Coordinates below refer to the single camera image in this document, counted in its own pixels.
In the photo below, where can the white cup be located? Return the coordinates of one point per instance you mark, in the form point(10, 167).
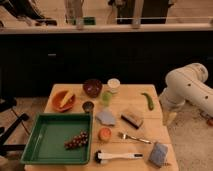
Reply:
point(113, 85)

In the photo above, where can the orange bowl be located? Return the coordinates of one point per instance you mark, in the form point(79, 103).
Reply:
point(57, 98)

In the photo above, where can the green plastic tray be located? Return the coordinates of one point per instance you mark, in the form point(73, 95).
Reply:
point(50, 132)

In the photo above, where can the green cup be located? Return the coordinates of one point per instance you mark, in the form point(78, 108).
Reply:
point(106, 98)

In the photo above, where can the black office chair base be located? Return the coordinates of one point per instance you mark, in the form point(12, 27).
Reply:
point(5, 134)

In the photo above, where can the brown black sponge block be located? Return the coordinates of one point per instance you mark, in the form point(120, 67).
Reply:
point(132, 119)

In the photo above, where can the white dish brush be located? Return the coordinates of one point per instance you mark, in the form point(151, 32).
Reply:
point(101, 157)

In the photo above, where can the orange fruit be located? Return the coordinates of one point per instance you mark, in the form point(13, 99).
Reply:
point(104, 134)

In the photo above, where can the blue sponge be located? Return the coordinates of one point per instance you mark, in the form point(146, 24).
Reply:
point(158, 154)

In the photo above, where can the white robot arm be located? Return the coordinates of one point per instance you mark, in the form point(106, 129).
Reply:
point(186, 84)

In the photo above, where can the small dark metal cup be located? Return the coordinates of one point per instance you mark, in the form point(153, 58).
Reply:
point(88, 106)

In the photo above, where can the wooden table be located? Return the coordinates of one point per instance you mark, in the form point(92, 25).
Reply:
point(128, 99)

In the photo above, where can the purple bowl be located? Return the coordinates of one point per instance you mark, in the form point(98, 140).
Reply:
point(92, 87)

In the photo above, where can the blue-grey cloth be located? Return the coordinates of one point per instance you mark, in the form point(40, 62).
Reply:
point(105, 117)

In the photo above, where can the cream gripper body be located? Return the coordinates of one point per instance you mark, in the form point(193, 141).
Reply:
point(168, 117)

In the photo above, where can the yellow banana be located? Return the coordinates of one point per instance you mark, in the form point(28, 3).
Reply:
point(66, 98)

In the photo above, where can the dark red grapes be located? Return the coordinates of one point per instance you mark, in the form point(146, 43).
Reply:
point(77, 141)

